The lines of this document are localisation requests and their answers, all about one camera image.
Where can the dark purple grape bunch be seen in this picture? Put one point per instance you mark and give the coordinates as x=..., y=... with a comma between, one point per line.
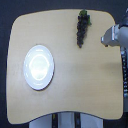
x=82, y=26

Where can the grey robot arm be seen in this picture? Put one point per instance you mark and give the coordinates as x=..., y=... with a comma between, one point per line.
x=117, y=35

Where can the white round plate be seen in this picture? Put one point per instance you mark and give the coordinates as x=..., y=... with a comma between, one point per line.
x=38, y=67

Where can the white table base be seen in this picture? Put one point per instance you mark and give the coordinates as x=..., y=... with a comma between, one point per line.
x=67, y=120

